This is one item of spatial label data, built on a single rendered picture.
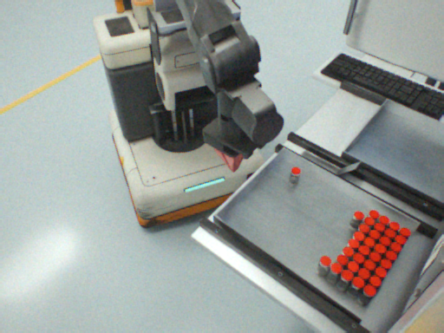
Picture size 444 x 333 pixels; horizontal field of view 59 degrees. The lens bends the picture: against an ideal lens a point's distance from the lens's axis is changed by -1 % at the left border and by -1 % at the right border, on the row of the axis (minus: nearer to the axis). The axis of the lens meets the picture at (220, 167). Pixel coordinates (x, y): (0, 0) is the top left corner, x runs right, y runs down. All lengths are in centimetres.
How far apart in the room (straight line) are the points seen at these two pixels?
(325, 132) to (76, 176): 149
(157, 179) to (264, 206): 92
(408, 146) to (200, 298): 105
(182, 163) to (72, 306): 76
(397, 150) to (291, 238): 39
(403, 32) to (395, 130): 45
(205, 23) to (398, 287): 60
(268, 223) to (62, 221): 137
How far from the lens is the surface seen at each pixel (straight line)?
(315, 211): 90
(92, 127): 248
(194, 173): 175
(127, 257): 187
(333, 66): 143
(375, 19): 152
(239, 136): 68
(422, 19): 146
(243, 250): 80
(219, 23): 59
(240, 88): 60
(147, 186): 173
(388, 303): 84
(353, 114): 116
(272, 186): 93
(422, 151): 112
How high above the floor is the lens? 160
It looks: 48 degrees down
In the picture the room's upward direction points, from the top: straight up
